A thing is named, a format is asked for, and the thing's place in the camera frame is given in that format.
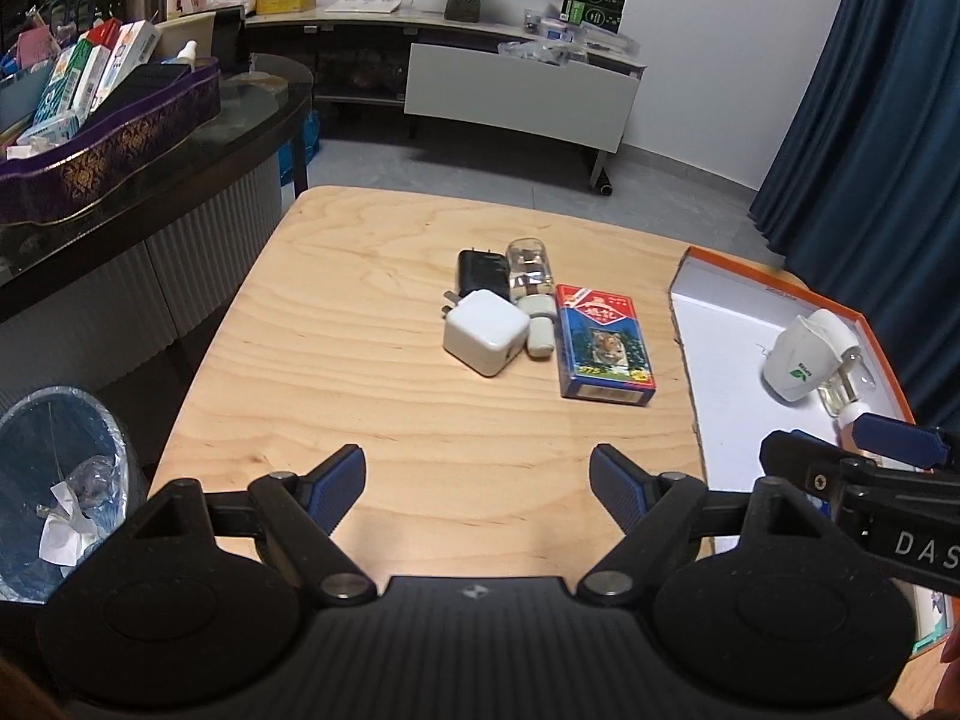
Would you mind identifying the black wall charger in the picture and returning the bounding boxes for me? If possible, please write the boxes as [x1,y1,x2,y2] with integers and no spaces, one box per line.
[455,249,509,299]

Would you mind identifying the green white medicine box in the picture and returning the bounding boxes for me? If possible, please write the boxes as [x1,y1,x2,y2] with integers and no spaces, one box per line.
[32,37,94,125]

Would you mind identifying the clear glass liquid bottle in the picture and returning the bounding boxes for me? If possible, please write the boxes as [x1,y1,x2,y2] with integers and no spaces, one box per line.
[506,236,555,302]

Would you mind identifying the white mosquito repellent plug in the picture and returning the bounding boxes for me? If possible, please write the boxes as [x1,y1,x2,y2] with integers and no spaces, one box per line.
[761,309,877,418]

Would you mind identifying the white TV cabinet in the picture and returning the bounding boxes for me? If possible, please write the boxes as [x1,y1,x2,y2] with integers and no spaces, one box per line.
[244,7,644,197]

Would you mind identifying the blue storage crate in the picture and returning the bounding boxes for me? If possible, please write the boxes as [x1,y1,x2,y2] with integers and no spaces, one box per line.
[278,109,322,187]

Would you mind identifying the blue curtain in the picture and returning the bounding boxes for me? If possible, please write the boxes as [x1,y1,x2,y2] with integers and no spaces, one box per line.
[750,0,958,429]

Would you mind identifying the orange rimmed white tray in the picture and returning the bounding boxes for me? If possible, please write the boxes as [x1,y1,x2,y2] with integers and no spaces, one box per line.
[669,249,958,647]

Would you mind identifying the white cube charger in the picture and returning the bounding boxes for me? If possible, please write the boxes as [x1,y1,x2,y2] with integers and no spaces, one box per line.
[443,289,530,377]

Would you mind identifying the black green product box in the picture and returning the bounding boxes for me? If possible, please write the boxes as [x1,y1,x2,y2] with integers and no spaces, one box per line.
[560,0,626,34]

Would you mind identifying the small white dropper bottle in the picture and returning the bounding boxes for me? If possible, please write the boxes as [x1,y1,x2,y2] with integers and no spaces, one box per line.
[163,41,197,70]

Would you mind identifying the blue trash bin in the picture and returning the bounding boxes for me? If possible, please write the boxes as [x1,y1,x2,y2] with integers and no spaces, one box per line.
[2,387,146,603]

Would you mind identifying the clear plastic wrap pile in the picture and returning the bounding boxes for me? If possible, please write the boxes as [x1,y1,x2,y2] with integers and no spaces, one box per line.
[496,39,589,67]

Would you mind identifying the black glass side table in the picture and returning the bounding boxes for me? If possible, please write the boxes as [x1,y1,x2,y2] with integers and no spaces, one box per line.
[0,50,316,421]

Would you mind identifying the white red medicine box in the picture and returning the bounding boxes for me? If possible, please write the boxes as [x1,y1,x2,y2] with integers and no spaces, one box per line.
[91,20,160,109]

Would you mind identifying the purple gold storage tray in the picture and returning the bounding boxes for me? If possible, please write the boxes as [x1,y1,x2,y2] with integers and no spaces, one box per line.
[2,57,221,226]

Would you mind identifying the red blue playing card box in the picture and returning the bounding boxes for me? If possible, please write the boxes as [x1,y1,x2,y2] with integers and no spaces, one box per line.
[555,283,656,406]

